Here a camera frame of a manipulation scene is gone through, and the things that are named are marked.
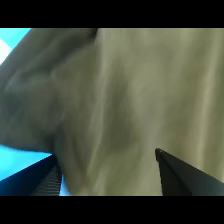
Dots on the dark green pants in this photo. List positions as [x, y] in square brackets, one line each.
[133, 83]

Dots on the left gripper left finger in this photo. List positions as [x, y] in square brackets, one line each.
[23, 183]

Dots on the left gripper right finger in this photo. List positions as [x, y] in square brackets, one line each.
[186, 181]

